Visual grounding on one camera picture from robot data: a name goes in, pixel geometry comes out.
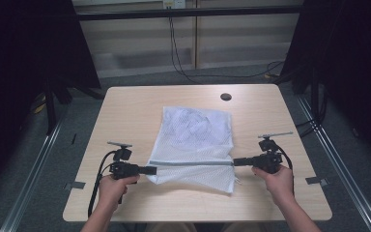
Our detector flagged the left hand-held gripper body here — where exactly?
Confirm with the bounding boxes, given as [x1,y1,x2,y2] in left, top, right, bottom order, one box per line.
[106,140,141,181]

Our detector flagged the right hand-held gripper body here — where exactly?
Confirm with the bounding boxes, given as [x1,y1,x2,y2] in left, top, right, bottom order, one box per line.
[252,130,295,175]

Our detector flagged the white mesh laundry bag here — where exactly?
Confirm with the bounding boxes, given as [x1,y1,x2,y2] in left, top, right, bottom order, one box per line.
[146,105,243,195]

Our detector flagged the person's left hand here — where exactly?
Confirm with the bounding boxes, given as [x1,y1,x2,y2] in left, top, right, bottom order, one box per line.
[98,173,141,211]

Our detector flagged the person's right hand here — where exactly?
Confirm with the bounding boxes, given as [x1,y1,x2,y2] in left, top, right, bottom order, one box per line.
[251,163,296,207]

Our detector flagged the grey tape strip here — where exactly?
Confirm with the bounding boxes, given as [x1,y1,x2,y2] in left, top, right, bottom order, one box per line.
[63,181,87,191]
[304,176,329,188]

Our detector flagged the white garment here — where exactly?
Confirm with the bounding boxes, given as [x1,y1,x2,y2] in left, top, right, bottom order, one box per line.
[164,108,233,146]

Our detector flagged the yellow floor object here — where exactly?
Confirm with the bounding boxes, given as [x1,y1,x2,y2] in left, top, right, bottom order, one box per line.
[31,92,48,115]

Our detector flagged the black curtain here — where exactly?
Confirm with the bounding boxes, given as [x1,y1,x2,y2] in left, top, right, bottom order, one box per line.
[281,0,371,170]
[0,0,102,197]

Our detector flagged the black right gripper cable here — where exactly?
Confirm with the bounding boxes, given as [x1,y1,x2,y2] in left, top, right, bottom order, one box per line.
[273,144,296,196]

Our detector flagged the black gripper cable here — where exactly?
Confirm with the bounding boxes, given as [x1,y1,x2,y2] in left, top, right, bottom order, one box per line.
[273,144,296,196]
[87,150,124,218]

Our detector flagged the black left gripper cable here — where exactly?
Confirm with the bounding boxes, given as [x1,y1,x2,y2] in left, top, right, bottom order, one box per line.
[87,150,124,218]

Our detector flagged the black cable bundle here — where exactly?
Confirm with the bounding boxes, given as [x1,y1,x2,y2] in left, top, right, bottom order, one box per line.
[294,85,330,137]

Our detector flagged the aluminium floor rail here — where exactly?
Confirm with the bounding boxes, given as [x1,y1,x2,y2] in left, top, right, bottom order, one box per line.
[295,95,371,232]
[0,105,70,232]

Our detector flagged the black power cable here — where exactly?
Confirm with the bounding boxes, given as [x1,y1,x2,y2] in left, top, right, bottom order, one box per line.
[167,8,286,85]

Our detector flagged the black horizontal frame bar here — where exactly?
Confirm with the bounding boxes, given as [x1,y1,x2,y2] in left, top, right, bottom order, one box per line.
[75,5,304,22]

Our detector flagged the white wall socket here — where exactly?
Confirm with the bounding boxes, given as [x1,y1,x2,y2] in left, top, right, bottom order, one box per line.
[162,0,187,10]

